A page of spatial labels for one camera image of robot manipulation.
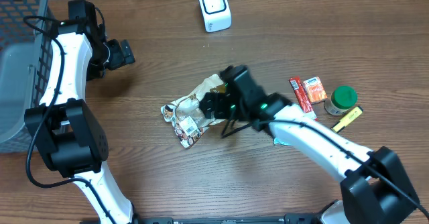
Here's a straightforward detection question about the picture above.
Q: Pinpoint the green lid jar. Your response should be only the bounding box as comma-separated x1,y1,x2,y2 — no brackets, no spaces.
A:
324,85,358,115

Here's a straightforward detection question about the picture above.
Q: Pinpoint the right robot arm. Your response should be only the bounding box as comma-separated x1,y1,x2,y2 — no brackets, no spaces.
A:
199,65,428,224

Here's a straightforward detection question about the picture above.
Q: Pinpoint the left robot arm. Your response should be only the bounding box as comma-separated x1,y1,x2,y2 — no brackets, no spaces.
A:
24,0,138,223

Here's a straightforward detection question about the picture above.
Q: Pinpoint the brown snack pouch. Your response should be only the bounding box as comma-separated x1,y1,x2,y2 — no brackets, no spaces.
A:
160,74,224,149

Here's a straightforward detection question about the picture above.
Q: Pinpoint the teal Kleenex tissue pack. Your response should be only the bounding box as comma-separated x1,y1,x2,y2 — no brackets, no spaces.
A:
273,137,290,146

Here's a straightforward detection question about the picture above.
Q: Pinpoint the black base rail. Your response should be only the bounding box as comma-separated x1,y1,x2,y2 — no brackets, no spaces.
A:
139,213,322,224

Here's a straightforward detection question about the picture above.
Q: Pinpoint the orange Kleenex tissue box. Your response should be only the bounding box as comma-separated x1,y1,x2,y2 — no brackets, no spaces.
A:
302,76,328,104

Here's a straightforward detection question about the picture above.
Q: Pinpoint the red snack stick packet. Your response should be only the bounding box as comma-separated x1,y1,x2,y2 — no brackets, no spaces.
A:
289,76,317,120

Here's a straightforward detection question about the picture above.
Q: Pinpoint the grey plastic mesh basket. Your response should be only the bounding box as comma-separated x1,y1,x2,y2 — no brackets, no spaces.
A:
1,0,53,153

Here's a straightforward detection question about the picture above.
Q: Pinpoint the white barcode scanner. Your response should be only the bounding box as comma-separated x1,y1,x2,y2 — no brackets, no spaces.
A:
198,0,232,33

